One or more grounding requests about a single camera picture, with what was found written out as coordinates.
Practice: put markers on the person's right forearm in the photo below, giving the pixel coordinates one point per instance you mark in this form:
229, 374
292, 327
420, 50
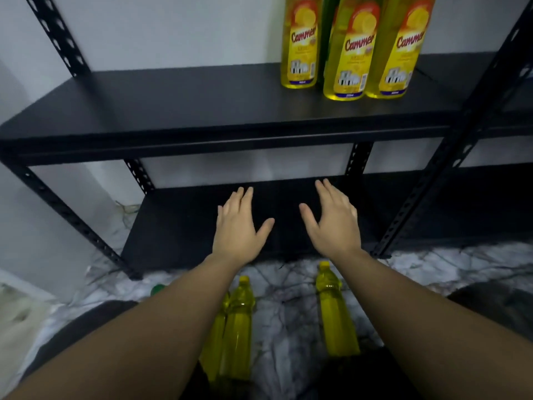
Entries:
416, 329

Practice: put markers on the person's left forearm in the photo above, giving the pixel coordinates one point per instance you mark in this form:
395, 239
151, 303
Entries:
145, 341

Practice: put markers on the person's left hand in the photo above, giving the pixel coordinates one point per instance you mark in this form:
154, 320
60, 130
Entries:
237, 237

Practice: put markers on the black metal shelving rack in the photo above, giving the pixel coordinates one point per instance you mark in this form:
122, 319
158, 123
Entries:
479, 204
166, 99

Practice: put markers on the green dish soap bottle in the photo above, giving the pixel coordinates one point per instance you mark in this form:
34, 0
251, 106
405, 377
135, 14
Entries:
158, 289
327, 29

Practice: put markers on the person's right hand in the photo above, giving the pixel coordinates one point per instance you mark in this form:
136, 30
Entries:
337, 229

